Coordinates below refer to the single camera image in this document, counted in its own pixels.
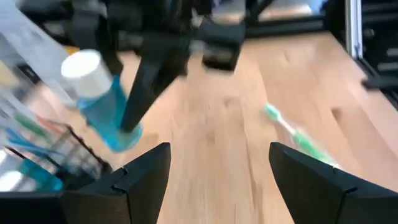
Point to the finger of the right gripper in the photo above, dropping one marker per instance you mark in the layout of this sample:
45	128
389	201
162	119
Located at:
112	53
155	77

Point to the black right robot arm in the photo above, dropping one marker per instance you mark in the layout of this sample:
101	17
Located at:
84	25

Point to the silver metal post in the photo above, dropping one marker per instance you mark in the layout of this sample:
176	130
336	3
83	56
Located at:
354	28

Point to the blue toothbrush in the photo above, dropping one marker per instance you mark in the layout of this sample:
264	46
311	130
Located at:
21	141

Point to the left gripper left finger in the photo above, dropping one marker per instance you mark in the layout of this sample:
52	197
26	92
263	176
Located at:
140	193

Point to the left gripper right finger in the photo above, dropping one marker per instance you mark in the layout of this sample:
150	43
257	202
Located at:
311	193

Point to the green toothbrush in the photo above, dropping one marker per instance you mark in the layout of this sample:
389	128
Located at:
298	135
29	124

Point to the orange toothbrush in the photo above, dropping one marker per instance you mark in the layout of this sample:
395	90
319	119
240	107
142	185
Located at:
46	123

